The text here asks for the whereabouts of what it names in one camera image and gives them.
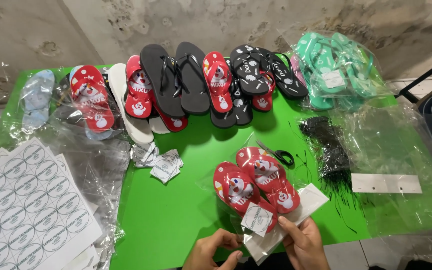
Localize stack of clear header bags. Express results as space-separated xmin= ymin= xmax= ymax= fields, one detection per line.
xmin=326 ymin=103 xmax=432 ymax=238

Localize heap of empty clear bags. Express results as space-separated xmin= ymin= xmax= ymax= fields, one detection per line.
xmin=45 ymin=127 xmax=132 ymax=270

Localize person's right hand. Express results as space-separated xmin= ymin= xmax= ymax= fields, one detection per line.
xmin=277 ymin=215 xmax=331 ymax=270

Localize stack of round sticker sheets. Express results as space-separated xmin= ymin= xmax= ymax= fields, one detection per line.
xmin=0 ymin=137 xmax=103 ymax=270

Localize plain black sandal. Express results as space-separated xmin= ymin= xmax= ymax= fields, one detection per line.
xmin=139 ymin=43 xmax=186 ymax=119
xmin=173 ymin=41 xmax=211 ymax=115

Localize pile of black tag ties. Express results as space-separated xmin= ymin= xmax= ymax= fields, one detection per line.
xmin=289 ymin=115 xmax=363 ymax=234

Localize pile of cut square labels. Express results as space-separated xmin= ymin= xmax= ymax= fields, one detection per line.
xmin=131 ymin=141 xmax=184 ymax=184

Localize pink sandal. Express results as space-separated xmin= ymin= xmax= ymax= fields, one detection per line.
xmin=290 ymin=53 xmax=307 ymax=88

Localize clear bag with white header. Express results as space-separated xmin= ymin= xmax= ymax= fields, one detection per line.
xmin=196 ymin=143 xmax=331 ymax=265

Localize red snowman print sandal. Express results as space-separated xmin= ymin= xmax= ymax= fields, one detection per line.
xmin=202 ymin=51 xmax=234 ymax=114
xmin=152 ymin=101 xmax=189 ymax=133
xmin=251 ymin=70 xmax=277 ymax=112
xmin=125 ymin=55 xmax=154 ymax=120
xmin=213 ymin=161 xmax=278 ymax=233
xmin=235 ymin=146 xmax=301 ymax=215

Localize white square round-print label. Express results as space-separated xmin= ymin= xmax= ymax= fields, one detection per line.
xmin=240 ymin=202 xmax=274 ymax=238

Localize person's left hand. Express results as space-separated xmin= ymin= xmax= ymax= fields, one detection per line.
xmin=182 ymin=228 xmax=244 ymax=270

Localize bagged light blue sandals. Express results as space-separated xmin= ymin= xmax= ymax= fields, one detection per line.
xmin=18 ymin=69 xmax=58 ymax=133

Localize bag of teal sandals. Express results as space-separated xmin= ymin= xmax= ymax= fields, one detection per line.
xmin=289 ymin=31 xmax=391 ymax=112

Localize black handled scissors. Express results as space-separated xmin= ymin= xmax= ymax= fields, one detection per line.
xmin=255 ymin=139 xmax=295 ymax=167

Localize white sandal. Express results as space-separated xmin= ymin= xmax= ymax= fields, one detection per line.
xmin=148 ymin=115 xmax=172 ymax=135
xmin=109 ymin=63 xmax=155 ymax=145

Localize bagged pair of red sandals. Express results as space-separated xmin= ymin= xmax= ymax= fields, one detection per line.
xmin=49 ymin=64 xmax=127 ymax=142

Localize black flower print sandal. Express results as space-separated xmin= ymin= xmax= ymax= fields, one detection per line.
xmin=230 ymin=44 xmax=270 ymax=97
xmin=230 ymin=75 xmax=254 ymax=126
xmin=210 ymin=107 xmax=238 ymax=130
xmin=255 ymin=47 xmax=309 ymax=100

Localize black metal frame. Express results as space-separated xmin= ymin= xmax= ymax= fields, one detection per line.
xmin=394 ymin=52 xmax=432 ymax=104

